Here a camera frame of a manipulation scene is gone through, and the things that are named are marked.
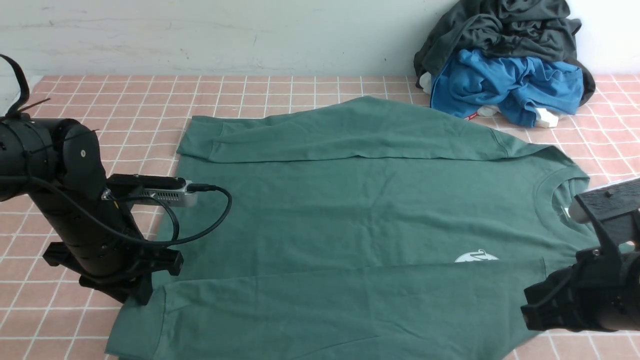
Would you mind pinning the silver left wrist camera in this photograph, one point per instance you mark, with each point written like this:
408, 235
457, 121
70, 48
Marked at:
172, 191

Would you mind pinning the green long-sleeved shirt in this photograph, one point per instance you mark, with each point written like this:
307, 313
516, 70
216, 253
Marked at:
368, 230

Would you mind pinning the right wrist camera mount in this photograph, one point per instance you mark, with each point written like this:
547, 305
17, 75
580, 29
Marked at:
615, 206

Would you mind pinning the blue crumpled garment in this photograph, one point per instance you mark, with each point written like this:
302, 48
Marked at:
516, 85

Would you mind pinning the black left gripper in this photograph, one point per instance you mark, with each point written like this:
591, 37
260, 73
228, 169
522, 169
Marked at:
105, 247

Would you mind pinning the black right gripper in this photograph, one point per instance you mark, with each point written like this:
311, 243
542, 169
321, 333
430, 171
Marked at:
599, 293

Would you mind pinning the dark grey crumpled garment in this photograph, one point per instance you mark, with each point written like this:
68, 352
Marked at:
504, 29

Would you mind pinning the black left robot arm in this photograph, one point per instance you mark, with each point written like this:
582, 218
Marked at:
57, 164

